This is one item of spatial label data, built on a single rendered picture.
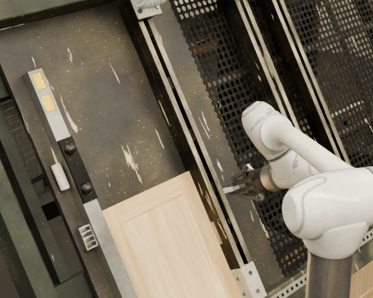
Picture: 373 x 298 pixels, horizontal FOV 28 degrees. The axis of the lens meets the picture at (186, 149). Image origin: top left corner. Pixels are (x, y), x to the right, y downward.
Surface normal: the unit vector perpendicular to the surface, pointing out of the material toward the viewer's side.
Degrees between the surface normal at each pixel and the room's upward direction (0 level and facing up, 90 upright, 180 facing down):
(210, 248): 59
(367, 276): 90
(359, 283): 90
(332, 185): 25
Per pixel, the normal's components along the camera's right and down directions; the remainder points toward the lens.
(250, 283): 0.58, -0.22
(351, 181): 0.11, -0.62
